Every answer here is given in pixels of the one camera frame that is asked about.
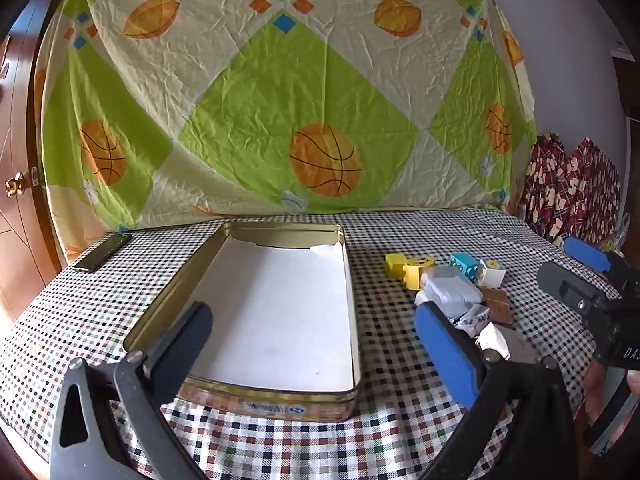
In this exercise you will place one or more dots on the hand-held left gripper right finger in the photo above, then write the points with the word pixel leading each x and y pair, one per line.
pixel 445 355

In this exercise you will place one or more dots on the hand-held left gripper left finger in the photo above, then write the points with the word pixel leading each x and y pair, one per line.
pixel 190 340

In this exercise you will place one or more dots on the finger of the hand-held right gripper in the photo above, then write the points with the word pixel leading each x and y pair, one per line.
pixel 585 251
pixel 565 282

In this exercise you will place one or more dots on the white wrapper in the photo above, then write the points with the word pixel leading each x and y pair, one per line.
pixel 475 320

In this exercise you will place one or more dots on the white charger plug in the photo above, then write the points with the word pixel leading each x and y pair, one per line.
pixel 495 342

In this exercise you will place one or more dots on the clear plastic box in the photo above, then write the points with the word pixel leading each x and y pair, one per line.
pixel 447 290

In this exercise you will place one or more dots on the gold rectangular tin box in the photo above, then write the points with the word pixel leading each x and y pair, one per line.
pixel 225 400

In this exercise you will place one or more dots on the brown wooden block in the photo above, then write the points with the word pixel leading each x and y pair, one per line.
pixel 500 307

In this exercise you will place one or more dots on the white sun picture block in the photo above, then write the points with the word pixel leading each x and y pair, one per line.
pixel 495 275

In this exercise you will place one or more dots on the yellow smiling face block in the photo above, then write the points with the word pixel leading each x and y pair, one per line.
pixel 417 275

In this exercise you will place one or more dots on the blue toy building block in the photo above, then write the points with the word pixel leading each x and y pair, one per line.
pixel 462 262

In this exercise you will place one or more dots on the plain yellow cube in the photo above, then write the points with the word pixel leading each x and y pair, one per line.
pixel 394 264

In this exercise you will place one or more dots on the small yellow smiley toy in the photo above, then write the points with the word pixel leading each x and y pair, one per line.
pixel 607 245

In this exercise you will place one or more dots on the checkered tablecloth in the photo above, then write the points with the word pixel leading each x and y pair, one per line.
pixel 390 365

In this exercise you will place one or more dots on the red plaid teddy bear cloth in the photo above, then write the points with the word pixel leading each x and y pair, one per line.
pixel 575 185

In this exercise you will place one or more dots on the white paper liner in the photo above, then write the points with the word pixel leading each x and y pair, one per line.
pixel 280 310

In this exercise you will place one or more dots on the dark mobile phone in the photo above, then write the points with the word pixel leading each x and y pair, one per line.
pixel 102 254

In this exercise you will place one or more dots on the brown wooden door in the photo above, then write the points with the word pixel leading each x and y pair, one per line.
pixel 15 240

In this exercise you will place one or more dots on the brass door knob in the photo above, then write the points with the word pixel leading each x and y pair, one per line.
pixel 15 185

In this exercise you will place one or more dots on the green basketball print bedsheet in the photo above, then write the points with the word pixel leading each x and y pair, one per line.
pixel 300 85

